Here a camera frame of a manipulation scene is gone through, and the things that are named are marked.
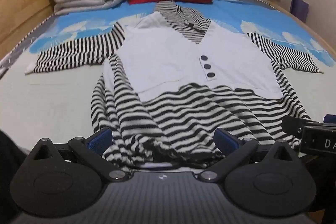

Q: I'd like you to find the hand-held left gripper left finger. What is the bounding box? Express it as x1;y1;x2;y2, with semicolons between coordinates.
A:
26;127;129;183

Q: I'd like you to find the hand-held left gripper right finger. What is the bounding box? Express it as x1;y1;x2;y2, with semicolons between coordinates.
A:
198;128;302;184

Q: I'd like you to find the black white striped shirt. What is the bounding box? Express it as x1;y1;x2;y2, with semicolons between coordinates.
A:
25;1;321;170

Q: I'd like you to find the blue patterned bed sheet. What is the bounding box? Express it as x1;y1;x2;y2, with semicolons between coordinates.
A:
0;0;336;188

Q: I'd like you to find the purple board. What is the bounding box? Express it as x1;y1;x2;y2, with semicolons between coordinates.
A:
290;0;310;24

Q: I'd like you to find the grey mattress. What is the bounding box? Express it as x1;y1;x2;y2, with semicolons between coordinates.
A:
0;15;57;81

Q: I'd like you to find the wooden headboard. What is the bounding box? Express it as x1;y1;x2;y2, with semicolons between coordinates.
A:
0;0;63;58

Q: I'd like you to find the wooden bed frame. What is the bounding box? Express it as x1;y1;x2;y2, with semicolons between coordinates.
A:
272;1;336;58

